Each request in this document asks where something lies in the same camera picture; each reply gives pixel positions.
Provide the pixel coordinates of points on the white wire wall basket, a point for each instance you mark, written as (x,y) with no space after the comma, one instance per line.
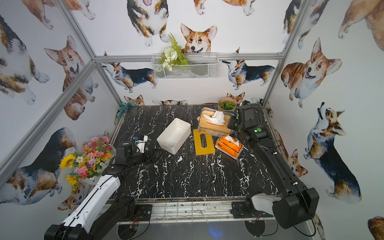
(201,66)

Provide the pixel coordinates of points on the light wooden slotted lid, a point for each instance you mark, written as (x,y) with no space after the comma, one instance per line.
(204,125)

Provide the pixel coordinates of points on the yellow wooden slotted lid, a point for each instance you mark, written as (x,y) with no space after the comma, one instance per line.
(204,144)

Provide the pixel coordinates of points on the pink plant pot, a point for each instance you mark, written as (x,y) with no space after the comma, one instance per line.
(227,105)

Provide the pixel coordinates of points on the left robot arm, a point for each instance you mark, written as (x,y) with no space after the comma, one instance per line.
(105,206)

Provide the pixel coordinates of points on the clear plastic tissue box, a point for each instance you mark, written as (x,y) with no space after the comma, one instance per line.
(215,133)

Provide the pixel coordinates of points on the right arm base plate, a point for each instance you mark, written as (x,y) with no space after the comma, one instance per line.
(242,210)

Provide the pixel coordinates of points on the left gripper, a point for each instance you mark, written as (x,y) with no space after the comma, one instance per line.
(132,148)

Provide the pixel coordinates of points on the colourful flower bouquet planter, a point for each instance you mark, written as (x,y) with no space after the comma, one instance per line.
(89,163)

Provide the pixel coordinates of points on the white rectangular tissue box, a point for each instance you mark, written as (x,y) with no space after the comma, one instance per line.
(174,136)

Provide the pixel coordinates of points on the green cloth at corner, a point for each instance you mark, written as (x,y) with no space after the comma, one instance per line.
(123,108)

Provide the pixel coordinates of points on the orange tissue pack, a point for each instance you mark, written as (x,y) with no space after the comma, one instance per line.
(230,146)
(218,118)

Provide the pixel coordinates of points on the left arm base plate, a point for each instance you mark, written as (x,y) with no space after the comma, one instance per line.
(142,213)

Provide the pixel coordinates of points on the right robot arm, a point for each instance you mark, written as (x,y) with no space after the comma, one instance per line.
(295,203)

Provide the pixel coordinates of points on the white flowers with fern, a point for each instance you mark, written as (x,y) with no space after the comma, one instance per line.
(173,57)

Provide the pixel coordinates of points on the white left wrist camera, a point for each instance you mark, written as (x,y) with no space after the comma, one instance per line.
(140,142)

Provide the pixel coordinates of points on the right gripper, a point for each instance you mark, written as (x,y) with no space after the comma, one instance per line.
(236,120)

